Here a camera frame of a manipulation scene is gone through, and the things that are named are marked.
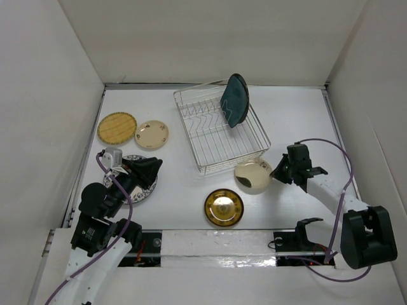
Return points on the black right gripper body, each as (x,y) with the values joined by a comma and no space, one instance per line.
(292,168)

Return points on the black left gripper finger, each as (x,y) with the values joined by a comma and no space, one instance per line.
(130,165)
(147,173)

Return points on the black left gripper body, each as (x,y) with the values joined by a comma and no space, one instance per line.
(127,182)

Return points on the blue white floral plate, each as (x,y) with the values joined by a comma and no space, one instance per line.
(144,192)

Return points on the glossy cream plate black motif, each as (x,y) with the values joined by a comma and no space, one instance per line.
(254,173)

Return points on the gold brown patterned plate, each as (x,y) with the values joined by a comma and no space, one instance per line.
(223,208)

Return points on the dark teal square plate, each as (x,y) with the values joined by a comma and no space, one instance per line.
(235,100)

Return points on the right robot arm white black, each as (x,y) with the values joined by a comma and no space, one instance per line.
(366,234)

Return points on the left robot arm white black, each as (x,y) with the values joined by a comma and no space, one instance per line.
(105,232)

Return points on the cream plate with red marks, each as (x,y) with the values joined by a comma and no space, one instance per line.
(152,134)

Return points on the yellow woven round plate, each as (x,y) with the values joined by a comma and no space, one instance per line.
(117,128)

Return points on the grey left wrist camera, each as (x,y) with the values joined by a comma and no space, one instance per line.
(111,157)

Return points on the silver wire dish rack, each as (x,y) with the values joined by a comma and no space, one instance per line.
(215,145)

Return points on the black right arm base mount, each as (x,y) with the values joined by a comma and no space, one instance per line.
(293,248)

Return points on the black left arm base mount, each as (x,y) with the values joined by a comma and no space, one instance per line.
(148,254)

